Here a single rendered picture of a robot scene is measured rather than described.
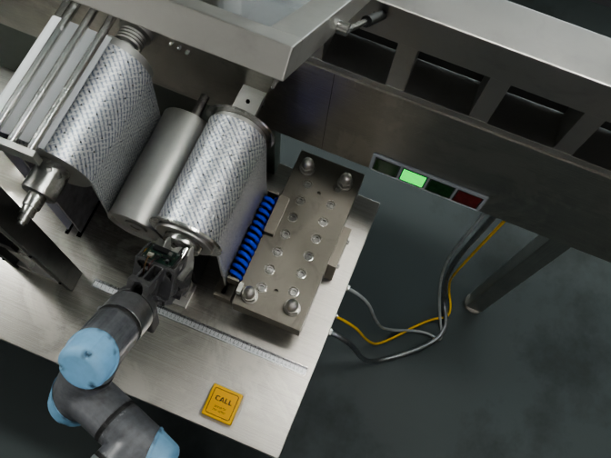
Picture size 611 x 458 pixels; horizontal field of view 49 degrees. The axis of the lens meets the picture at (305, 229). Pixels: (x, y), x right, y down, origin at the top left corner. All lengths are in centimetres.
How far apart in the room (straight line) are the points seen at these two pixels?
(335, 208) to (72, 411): 76
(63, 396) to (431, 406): 168
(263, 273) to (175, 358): 29
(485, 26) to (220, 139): 53
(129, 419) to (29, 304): 70
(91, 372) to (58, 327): 68
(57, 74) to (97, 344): 49
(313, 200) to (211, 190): 36
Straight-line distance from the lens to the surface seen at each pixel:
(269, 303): 146
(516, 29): 106
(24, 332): 168
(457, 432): 255
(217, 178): 126
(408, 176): 142
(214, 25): 55
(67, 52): 125
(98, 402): 106
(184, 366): 158
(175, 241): 126
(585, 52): 108
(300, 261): 149
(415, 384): 253
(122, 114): 128
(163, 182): 135
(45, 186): 125
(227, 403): 154
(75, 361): 98
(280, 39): 54
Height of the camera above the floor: 246
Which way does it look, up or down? 70 degrees down
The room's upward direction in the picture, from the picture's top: 9 degrees clockwise
